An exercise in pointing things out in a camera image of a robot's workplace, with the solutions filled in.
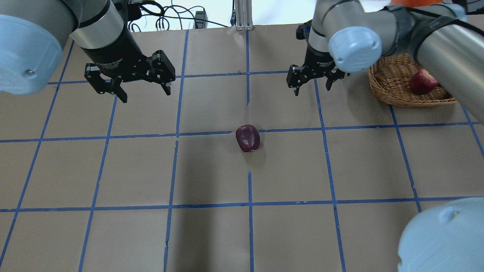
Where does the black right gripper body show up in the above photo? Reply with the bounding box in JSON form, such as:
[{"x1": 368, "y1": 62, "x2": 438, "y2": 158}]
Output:
[{"x1": 303, "y1": 44, "x2": 336, "y2": 78}]

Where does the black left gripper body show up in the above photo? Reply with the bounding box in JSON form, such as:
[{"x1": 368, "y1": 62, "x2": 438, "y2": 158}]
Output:
[{"x1": 82, "y1": 32, "x2": 159, "y2": 83}]

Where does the dark red apple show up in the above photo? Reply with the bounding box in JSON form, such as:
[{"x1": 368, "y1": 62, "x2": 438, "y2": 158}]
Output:
[{"x1": 235, "y1": 124, "x2": 261, "y2": 153}]

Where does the red yellow apple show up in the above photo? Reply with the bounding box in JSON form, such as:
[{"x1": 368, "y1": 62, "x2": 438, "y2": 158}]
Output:
[{"x1": 409, "y1": 69, "x2": 439, "y2": 95}]

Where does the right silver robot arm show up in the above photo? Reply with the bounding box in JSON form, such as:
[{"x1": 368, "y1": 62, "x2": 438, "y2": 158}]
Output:
[{"x1": 287, "y1": 0, "x2": 484, "y2": 272}]

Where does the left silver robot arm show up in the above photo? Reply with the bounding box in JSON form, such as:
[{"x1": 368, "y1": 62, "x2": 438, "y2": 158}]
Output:
[{"x1": 0, "y1": 0, "x2": 176, "y2": 103}]

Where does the woven wicker basket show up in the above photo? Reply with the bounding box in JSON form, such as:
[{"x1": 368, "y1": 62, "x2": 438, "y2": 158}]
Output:
[{"x1": 368, "y1": 53, "x2": 458, "y2": 107}]

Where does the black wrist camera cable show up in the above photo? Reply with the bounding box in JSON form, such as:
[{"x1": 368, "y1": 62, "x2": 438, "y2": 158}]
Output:
[{"x1": 121, "y1": 0, "x2": 167, "y2": 23}]

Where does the aluminium frame post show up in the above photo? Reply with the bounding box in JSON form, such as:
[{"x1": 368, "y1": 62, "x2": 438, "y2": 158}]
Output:
[{"x1": 231, "y1": 0, "x2": 254, "y2": 31}]

